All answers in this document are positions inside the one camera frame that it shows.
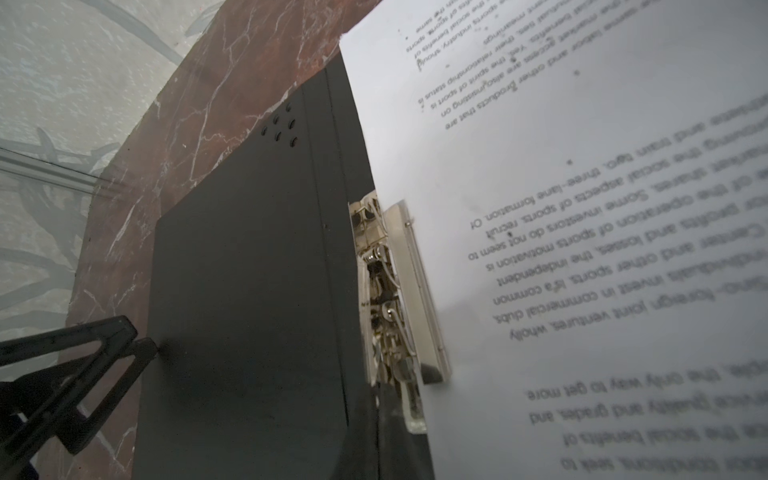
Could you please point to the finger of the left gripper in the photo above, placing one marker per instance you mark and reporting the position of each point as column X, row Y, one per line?
column 22, row 438
column 66, row 342

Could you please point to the aluminium frame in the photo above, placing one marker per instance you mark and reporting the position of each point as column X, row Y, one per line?
column 47, row 172

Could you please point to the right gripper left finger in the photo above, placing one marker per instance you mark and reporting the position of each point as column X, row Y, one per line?
column 359, row 458

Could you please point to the blue folder black inside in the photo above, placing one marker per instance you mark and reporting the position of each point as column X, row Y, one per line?
column 254, row 303

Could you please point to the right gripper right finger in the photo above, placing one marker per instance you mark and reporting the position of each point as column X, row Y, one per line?
column 402, row 455

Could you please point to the paper sheet back top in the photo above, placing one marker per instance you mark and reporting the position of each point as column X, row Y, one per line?
column 587, row 182

